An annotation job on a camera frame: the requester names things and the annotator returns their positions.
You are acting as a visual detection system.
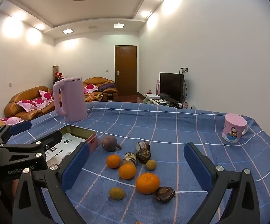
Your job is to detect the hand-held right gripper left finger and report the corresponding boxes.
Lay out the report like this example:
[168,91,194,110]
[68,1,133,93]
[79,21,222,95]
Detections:
[12,142,90,224]

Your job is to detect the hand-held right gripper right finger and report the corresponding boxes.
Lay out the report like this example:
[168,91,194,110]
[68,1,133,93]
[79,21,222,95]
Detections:
[183,142,261,224]

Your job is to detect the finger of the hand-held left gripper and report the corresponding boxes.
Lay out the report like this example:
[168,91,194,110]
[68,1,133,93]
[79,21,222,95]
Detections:
[0,120,32,143]
[0,130,63,154]

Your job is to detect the pink tin box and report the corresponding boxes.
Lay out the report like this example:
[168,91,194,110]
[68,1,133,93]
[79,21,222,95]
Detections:
[44,125,98,167]

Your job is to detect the purple passion fruit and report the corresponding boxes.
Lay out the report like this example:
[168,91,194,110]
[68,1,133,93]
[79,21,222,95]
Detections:
[100,135,122,152]

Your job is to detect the brown bun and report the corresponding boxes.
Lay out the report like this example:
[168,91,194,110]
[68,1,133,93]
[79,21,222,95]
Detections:
[155,186,175,203]

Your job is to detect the brown longan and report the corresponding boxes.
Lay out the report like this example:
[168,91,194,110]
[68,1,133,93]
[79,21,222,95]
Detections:
[109,187,126,200]
[146,159,157,171]

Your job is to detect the large orange mandarin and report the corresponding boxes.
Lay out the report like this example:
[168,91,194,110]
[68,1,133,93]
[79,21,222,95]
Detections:
[136,172,160,195]

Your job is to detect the dark brown water chestnut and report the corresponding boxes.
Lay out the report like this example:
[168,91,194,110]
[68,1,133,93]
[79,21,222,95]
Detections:
[136,149,151,164]

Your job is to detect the dark sugarcane piece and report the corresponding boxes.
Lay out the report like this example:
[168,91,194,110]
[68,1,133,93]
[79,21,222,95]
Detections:
[122,152,138,167]
[136,141,151,152]

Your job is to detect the pink flowered cushion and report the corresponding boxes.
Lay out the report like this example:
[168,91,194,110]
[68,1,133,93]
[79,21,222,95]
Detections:
[38,90,54,102]
[31,98,49,110]
[84,84,98,94]
[16,100,36,112]
[1,117,25,126]

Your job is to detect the white printed leaflet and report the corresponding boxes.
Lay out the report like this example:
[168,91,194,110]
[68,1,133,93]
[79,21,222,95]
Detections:
[45,133,87,166]

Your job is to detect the long brown leather sofa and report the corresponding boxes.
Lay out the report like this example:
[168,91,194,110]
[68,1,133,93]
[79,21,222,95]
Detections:
[4,86,63,122]

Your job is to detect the pink electric kettle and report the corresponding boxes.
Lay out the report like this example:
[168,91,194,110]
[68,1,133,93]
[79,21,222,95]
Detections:
[53,77,88,122]

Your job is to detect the blue plaid tablecloth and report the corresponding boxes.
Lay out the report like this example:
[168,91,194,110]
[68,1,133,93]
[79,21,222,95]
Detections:
[0,101,270,224]

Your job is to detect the pink cartoon mug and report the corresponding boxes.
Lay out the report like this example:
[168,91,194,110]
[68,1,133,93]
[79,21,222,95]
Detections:
[222,113,248,144]

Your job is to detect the coffee table with snacks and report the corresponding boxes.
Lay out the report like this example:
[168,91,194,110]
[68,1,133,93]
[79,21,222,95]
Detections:
[85,93,104,102]

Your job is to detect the small brown leather sofa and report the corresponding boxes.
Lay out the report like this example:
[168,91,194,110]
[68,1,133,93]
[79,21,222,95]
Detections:
[83,77,119,101]

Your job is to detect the purple blanket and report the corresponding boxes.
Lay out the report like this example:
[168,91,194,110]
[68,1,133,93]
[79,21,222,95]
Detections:
[98,83,115,91]

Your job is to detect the white television stand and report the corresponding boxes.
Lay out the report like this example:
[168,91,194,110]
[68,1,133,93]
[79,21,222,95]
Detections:
[143,94,189,109]

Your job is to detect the black television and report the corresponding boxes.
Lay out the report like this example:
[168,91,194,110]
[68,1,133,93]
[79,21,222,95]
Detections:
[159,72,185,103]

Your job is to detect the brown wooden door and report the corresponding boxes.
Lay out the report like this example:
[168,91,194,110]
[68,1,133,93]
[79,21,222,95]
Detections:
[115,45,138,96]

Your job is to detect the black power cable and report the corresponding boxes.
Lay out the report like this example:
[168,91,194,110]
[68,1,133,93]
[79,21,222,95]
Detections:
[179,68,188,109]

